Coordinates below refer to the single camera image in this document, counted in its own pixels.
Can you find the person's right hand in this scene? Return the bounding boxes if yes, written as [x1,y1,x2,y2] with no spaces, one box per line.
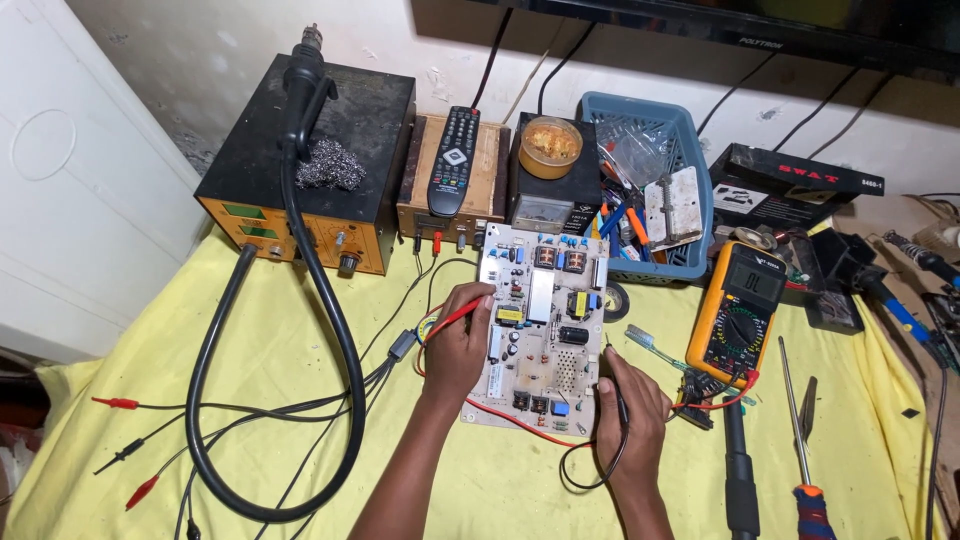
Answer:
[595,366,674,487]

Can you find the person's left hand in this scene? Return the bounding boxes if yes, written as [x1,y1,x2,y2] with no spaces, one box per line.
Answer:
[423,292,498,411]

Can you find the red multimeter probe lead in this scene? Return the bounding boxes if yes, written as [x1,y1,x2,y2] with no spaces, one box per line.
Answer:
[414,297,761,450]

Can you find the black multimeter probe lead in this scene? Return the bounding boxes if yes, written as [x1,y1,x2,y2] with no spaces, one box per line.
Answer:
[560,333,632,495]

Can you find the small dark circuit board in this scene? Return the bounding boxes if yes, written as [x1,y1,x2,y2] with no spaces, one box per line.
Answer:
[677,369,726,431]

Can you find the green toothbrush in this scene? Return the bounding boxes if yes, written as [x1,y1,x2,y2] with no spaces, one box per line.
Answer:
[624,324,758,407]

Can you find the white power circuit board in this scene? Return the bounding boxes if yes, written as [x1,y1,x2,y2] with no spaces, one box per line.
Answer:
[459,222,611,439]

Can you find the black electrical tape roll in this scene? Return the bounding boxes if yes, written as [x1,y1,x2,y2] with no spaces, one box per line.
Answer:
[603,280,632,324]

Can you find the yellow table cloth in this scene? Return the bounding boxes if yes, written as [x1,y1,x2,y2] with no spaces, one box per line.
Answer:
[3,225,948,540]

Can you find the yellow digital multimeter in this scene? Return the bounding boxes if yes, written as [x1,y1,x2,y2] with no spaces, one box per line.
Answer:
[685,240,789,389]

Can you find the metal tweezers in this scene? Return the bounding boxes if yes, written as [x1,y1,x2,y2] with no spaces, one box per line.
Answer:
[797,375,819,445]

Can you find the wooden case power supply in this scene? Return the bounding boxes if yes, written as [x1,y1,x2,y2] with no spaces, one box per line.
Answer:
[396,114,512,246]

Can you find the black remote control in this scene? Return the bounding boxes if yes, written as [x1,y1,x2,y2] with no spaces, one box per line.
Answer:
[426,105,483,219]

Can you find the black power supply with meter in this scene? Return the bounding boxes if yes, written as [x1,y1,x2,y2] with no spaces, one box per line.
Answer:
[507,111,603,236]

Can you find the steel wool ball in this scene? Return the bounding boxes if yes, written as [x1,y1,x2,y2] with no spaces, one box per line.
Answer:
[294,138,368,192]

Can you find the round flux tin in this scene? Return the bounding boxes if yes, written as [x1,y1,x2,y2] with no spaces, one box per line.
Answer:
[518,116,585,181]

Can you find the white metal board holder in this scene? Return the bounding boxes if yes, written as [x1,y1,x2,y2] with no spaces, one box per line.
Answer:
[644,166,705,251]

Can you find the black orange rework station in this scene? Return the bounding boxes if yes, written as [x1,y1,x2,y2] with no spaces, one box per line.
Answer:
[193,54,417,277]

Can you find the black soldering iron stand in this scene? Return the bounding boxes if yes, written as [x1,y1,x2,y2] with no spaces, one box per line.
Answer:
[806,225,875,335]

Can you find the blue plastic basket of tools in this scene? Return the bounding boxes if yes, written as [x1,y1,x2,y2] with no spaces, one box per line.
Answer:
[576,91,714,287]

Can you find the black cardboard box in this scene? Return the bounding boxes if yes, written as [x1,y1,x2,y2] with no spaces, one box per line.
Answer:
[708,142,886,235]

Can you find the soldering iron with spring holder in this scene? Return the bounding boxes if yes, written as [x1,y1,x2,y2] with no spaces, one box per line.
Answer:
[882,228,960,290]

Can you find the black television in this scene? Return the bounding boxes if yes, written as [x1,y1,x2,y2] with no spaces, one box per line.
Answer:
[410,0,960,82]

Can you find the white cabinet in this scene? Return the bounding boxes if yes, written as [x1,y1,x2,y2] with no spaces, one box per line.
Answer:
[0,0,213,366]

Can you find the black hot air gun hose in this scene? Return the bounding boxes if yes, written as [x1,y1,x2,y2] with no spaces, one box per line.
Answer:
[185,24,368,525]

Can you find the black tool handle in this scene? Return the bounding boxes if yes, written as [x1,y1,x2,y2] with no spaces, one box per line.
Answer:
[722,397,762,540]

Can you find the black supply lead cables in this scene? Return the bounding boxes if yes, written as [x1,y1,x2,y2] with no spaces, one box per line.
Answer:
[93,232,481,540]

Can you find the orange blue handle screwdriver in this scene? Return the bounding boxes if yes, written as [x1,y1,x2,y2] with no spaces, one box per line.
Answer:
[777,336,838,540]

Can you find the blue handle soldering iron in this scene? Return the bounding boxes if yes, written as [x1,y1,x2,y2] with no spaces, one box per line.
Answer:
[858,266,960,372]

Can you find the black wall cable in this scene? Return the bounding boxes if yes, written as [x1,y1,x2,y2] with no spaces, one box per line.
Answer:
[536,21,599,116]
[696,51,779,138]
[772,66,861,153]
[471,7,516,111]

